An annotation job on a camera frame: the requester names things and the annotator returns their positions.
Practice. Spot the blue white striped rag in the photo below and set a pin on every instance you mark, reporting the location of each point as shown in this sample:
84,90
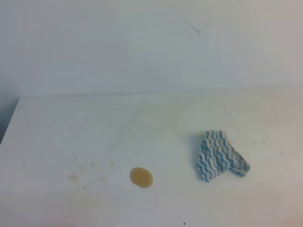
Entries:
216,155

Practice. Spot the brown coffee stain puddle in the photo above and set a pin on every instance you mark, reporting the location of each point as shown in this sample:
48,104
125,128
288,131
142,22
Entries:
141,177

